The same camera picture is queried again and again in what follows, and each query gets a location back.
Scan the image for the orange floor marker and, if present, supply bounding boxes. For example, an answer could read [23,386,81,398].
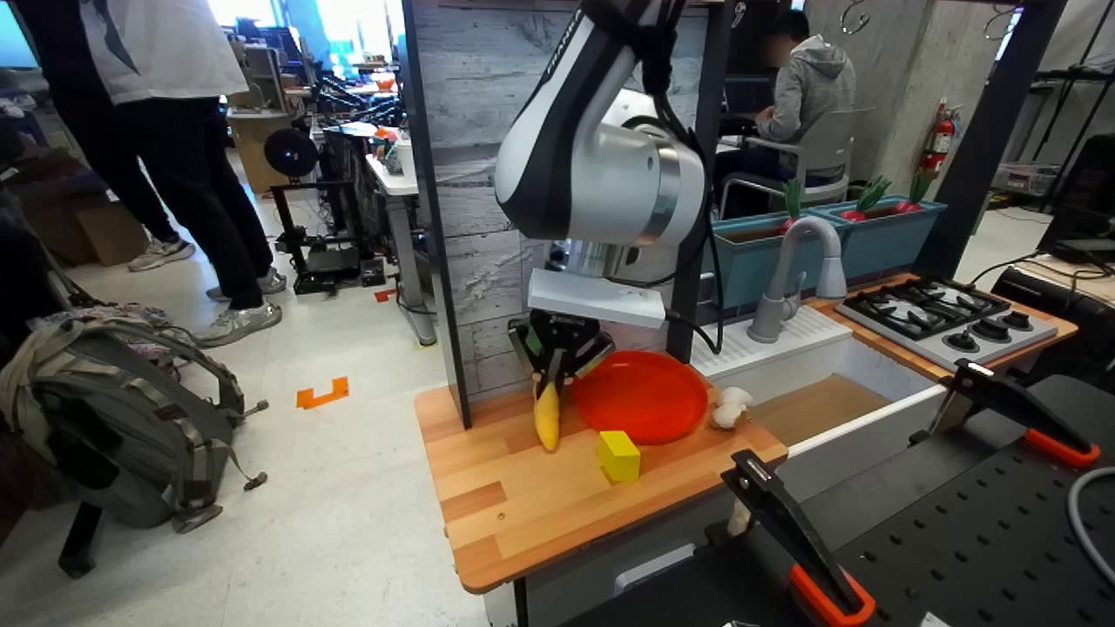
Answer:
[294,372,352,416]

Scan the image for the wooden counter board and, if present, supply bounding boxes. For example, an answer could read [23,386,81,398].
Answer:
[410,346,790,601]

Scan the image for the yellow toy block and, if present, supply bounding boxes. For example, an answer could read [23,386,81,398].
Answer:
[591,429,643,489]

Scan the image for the black equipment cart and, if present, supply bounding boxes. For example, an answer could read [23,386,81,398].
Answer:
[260,115,390,297]

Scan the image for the black frame post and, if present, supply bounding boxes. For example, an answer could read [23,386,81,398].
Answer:
[398,0,479,432]
[914,0,1071,287]
[667,0,733,365]

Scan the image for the white mushroom toy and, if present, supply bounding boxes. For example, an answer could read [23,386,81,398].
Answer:
[707,385,755,432]

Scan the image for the cardboard box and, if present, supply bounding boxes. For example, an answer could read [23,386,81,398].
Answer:
[14,186,150,273]

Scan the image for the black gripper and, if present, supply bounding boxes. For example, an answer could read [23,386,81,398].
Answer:
[510,312,621,393]

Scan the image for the teal planter box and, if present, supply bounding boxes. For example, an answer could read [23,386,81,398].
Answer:
[707,206,857,313]
[844,199,948,281]

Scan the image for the white wood print backdrop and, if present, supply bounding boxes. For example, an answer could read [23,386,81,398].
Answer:
[410,0,700,410]

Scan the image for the red plastic plate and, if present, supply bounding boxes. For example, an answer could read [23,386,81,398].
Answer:
[560,348,715,450]

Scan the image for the red radish plush toy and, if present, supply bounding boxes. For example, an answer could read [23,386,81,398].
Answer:
[844,176,898,226]
[782,170,813,222]

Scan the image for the grey cable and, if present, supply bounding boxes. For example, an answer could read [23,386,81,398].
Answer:
[1066,463,1115,559]

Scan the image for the grey backpack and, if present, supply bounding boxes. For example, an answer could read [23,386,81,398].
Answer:
[0,302,273,583]

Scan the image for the toy gas stove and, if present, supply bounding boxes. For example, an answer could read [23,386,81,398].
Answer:
[835,277,1064,372]

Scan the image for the standing person black trousers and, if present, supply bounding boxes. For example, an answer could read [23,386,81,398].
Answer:
[12,0,289,348]

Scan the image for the grey toy faucet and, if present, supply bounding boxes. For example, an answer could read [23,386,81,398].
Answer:
[747,213,851,348]

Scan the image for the black orange bar clamp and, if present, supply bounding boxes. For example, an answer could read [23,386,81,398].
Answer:
[929,360,1107,474]
[720,450,882,627]

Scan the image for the seated person grey hoodie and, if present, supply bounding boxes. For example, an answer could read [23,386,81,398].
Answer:
[711,7,863,221]

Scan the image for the white toy sink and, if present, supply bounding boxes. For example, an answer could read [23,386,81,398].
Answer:
[690,302,951,507]

